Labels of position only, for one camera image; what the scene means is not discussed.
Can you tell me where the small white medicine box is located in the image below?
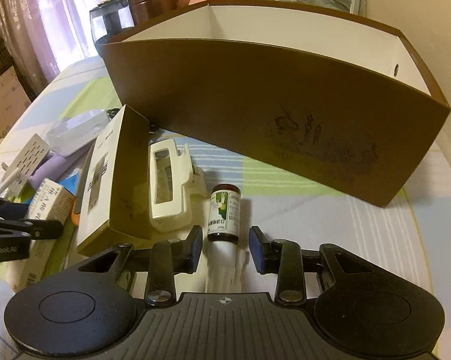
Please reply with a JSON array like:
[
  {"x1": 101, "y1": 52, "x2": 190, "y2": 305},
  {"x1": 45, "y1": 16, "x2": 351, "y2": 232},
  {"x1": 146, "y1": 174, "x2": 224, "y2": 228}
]
[{"x1": 11, "y1": 178, "x2": 74, "y2": 292}]

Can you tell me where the brown glass medicine bottle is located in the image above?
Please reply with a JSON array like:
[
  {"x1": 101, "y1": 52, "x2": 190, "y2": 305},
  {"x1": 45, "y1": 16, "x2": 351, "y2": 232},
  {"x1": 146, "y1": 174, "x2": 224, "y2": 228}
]
[{"x1": 206, "y1": 184, "x2": 241, "y2": 293}]

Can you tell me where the brown and white box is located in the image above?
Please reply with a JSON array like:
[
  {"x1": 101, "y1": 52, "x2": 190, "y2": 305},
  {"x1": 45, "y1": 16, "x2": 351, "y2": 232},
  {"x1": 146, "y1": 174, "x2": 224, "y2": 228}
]
[{"x1": 76, "y1": 105, "x2": 151, "y2": 257}]

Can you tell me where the white plastic hair claw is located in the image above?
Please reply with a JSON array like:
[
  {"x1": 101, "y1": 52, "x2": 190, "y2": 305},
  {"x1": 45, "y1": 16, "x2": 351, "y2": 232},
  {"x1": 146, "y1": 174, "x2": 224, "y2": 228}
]
[{"x1": 149, "y1": 139, "x2": 208, "y2": 233}]

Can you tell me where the blue cream tube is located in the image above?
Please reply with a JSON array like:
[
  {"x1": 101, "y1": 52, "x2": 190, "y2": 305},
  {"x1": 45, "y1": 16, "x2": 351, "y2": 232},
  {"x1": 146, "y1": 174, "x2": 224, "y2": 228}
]
[{"x1": 58, "y1": 169, "x2": 81, "y2": 196}]

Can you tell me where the clear plastic case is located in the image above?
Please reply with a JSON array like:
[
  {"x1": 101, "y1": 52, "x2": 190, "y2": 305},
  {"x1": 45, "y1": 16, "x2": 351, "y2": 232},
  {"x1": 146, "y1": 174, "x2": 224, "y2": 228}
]
[{"x1": 46, "y1": 109, "x2": 110, "y2": 157}]

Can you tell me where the orange utility knife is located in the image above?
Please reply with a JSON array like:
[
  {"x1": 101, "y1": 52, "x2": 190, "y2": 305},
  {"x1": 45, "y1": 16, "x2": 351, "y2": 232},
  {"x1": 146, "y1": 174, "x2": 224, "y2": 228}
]
[{"x1": 71, "y1": 147, "x2": 94, "y2": 226}]

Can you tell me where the purple cosmetic tube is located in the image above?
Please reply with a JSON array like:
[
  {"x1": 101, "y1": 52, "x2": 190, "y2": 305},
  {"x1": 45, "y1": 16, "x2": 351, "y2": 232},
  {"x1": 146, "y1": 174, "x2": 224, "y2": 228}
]
[{"x1": 28, "y1": 154, "x2": 76, "y2": 191}]

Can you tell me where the checkered tablecloth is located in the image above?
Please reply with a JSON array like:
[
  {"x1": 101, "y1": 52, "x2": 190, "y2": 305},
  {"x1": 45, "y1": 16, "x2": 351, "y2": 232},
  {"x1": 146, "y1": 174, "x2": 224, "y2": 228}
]
[{"x1": 0, "y1": 57, "x2": 451, "y2": 359}]

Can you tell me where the cardboard box on floor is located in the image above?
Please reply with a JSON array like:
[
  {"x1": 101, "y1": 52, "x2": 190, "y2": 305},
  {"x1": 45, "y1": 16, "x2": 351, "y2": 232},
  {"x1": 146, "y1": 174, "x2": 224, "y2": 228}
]
[{"x1": 0, "y1": 67, "x2": 31, "y2": 138}]

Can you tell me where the brown cardboard organizer box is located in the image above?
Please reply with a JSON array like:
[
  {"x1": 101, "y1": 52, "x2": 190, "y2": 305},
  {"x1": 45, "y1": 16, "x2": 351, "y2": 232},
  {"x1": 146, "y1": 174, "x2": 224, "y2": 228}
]
[{"x1": 101, "y1": 0, "x2": 451, "y2": 206}]

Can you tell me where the sheer pink curtain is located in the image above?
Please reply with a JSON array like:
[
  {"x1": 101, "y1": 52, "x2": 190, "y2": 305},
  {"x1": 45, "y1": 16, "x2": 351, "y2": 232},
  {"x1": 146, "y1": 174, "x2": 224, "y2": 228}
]
[{"x1": 0, "y1": 0, "x2": 105, "y2": 94}]

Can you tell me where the dark glass humidifier jar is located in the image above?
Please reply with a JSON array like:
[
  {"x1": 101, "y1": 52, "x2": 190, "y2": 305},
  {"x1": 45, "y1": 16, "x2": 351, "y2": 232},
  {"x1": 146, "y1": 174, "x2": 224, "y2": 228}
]
[{"x1": 90, "y1": 0, "x2": 134, "y2": 56}]

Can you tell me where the black usb cable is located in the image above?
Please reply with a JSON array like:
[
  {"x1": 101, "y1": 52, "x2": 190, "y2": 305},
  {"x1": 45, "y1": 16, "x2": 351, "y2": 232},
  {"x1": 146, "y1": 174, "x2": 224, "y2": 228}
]
[{"x1": 106, "y1": 107, "x2": 159, "y2": 136}]

